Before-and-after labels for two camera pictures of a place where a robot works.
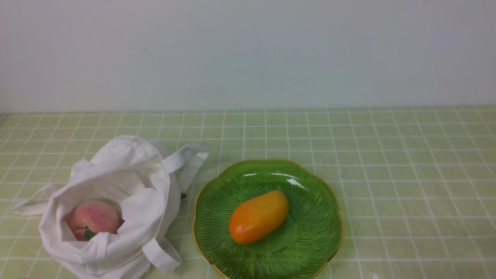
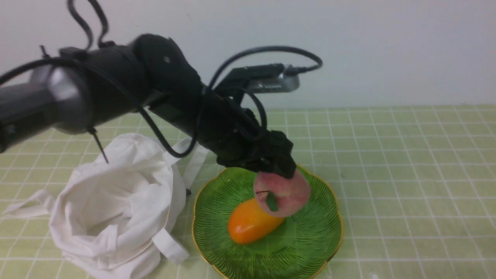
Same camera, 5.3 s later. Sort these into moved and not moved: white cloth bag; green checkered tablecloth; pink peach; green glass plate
Moved: pink peach
Not moved: white cloth bag; green checkered tablecloth; green glass plate
